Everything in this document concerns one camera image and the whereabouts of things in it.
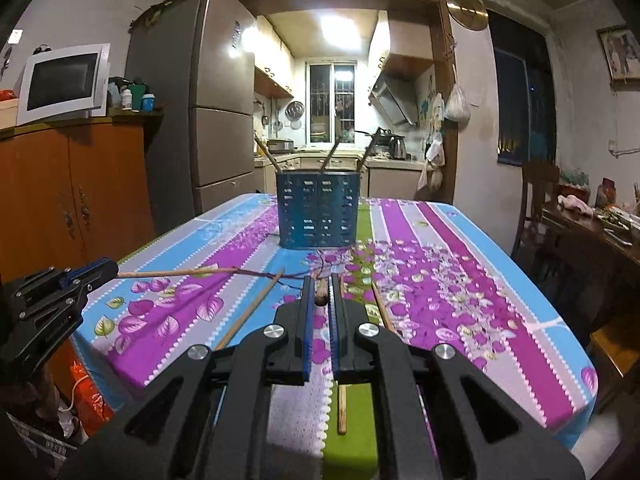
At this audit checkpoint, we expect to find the square ceiling light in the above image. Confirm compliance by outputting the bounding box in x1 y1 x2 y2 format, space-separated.
322 10 361 46

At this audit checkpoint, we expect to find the hanging beige bag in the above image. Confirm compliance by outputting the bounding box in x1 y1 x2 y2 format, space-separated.
416 132 446 192

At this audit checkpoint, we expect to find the white cable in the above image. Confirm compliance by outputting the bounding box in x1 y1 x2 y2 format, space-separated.
67 374 92 411

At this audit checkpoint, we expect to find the white plastic bag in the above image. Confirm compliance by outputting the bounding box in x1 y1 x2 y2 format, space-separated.
444 82 472 122

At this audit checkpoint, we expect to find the steel range hood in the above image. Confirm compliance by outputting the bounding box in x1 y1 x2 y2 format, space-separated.
368 72 420 127

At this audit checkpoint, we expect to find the green plastic bundle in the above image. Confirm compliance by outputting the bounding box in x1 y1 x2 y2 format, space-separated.
129 0 176 31

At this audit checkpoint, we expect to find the red packet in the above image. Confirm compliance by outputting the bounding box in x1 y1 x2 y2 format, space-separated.
597 177 618 208

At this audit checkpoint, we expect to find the round gold wall plate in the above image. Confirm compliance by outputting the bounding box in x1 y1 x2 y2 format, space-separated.
446 0 488 31

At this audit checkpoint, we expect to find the dark curtained window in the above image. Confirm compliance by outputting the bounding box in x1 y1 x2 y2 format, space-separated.
487 10 558 166

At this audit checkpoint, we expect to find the white microwave oven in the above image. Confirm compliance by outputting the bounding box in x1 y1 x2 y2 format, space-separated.
16 43 111 126

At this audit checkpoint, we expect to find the wooden stool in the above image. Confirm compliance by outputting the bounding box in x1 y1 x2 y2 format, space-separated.
590 320 640 376

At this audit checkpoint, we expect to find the framed wall picture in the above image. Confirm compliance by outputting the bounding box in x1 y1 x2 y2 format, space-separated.
596 25 640 83

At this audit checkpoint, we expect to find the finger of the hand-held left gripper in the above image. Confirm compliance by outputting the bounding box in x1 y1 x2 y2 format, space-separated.
10 257 120 297
12 272 121 321

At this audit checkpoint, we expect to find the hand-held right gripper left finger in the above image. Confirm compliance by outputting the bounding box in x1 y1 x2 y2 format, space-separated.
60 274 317 480

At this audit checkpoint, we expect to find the narrow kitchen wall cabinet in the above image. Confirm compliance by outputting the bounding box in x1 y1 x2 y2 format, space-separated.
254 15 295 100

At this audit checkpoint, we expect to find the dark wooden side table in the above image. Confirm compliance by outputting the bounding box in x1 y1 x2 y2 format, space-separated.
540 200 640 321

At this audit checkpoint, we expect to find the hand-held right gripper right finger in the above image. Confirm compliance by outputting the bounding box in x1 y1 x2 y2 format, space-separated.
330 272 586 480

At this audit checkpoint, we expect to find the grey refrigerator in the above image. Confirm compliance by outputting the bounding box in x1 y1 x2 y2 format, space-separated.
125 0 257 221

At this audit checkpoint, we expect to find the folded newspaper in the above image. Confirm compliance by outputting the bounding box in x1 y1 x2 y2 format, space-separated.
7 410 81 461

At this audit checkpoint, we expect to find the floral striped tablecloth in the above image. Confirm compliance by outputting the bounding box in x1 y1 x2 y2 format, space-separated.
70 192 599 480

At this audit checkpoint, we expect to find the pink cloth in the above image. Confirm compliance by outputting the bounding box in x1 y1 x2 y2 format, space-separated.
557 194 594 218

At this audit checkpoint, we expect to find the barred kitchen window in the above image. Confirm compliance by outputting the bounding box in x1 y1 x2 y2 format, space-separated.
306 61 357 147

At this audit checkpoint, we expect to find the wide kitchen wall cabinet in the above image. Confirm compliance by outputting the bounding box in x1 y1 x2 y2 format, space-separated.
369 10 436 78

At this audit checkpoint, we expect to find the red plastic bag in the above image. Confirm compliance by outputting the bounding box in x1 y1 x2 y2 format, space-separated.
70 357 116 436

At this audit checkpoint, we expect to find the blue perforated utensil holder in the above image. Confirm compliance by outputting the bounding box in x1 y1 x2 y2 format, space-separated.
274 170 362 251

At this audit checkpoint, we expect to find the red white box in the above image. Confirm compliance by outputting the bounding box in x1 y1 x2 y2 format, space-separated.
0 89 21 130

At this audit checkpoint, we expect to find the dark wooden chair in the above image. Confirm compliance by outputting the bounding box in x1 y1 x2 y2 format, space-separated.
511 160 561 266

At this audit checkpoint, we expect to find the orange wooden cabinet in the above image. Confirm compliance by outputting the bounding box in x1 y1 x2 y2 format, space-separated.
0 109 165 401

